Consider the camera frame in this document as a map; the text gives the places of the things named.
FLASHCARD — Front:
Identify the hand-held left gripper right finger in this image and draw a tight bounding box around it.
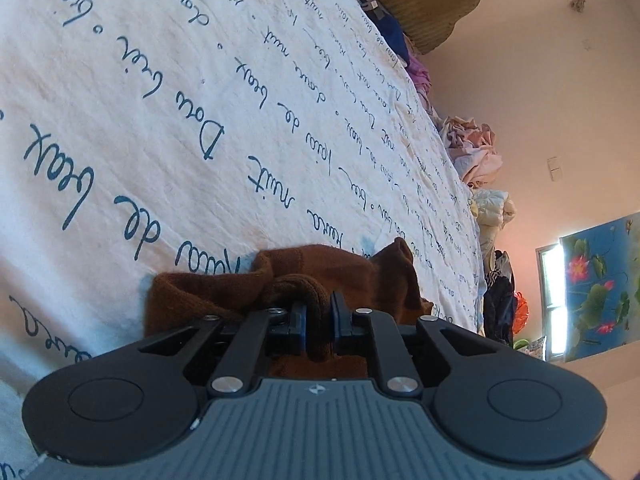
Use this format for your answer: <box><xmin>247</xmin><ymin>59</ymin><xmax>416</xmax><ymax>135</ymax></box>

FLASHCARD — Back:
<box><xmin>330</xmin><ymin>292</ymin><xmax>506</xmax><ymax>400</ymax></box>

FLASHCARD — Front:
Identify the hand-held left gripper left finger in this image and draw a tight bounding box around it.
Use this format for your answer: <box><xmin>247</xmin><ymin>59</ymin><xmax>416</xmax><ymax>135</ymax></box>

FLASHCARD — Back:
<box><xmin>134</xmin><ymin>301</ymin><xmax>308</xmax><ymax>402</ymax></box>

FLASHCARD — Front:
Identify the brown knit sweater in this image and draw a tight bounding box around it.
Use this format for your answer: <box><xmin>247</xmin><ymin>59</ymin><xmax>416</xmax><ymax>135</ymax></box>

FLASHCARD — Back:
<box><xmin>144</xmin><ymin>237</ymin><xmax>436</xmax><ymax>381</ymax></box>

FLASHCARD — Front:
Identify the dark clothes pile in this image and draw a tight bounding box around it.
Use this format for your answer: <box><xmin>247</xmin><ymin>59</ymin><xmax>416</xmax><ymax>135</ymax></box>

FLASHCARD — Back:
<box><xmin>482</xmin><ymin>280</ymin><xmax>519</xmax><ymax>347</ymax></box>

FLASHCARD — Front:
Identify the pink clothes pile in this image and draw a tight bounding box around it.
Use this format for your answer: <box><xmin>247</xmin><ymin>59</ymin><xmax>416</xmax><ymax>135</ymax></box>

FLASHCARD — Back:
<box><xmin>439</xmin><ymin>116</ymin><xmax>504</xmax><ymax>187</ymax></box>

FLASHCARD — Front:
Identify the black white striped cloth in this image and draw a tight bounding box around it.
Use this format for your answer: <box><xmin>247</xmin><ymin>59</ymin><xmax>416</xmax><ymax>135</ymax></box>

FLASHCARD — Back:
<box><xmin>487</xmin><ymin>250</ymin><xmax>514</xmax><ymax>287</ymax></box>

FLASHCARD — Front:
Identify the orange plastic bag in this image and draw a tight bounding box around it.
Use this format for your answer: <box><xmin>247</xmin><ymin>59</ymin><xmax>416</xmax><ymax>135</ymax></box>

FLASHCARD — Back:
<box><xmin>512</xmin><ymin>291</ymin><xmax>530</xmax><ymax>334</ymax></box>

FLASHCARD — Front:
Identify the cream puffer jacket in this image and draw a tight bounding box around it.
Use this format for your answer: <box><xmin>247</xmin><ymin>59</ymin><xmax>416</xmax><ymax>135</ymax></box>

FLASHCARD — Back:
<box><xmin>470</xmin><ymin>187</ymin><xmax>516</xmax><ymax>261</ymax></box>

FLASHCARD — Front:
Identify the window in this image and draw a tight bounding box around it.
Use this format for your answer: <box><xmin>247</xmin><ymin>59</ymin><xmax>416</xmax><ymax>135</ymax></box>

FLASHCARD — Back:
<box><xmin>536</xmin><ymin>244</ymin><xmax>569</xmax><ymax>362</ymax></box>

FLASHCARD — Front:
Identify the purple garment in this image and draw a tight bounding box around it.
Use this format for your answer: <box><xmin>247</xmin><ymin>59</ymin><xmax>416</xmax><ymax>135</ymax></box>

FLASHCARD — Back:
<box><xmin>405</xmin><ymin>55</ymin><xmax>434</xmax><ymax>111</ymax></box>

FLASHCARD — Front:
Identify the white script printed blanket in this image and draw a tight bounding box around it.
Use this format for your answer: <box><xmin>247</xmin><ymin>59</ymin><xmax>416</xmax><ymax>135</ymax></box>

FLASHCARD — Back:
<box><xmin>0</xmin><ymin>0</ymin><xmax>488</xmax><ymax>480</ymax></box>

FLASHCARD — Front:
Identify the blue floral curtain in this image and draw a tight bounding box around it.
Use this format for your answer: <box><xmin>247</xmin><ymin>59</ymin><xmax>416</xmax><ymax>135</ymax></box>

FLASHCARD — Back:
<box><xmin>559</xmin><ymin>212</ymin><xmax>640</xmax><ymax>364</ymax></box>

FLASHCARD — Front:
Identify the dark blue garment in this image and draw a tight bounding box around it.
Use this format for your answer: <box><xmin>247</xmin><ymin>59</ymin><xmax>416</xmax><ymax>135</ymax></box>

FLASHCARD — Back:
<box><xmin>372</xmin><ymin>7</ymin><xmax>412</xmax><ymax>68</ymax></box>

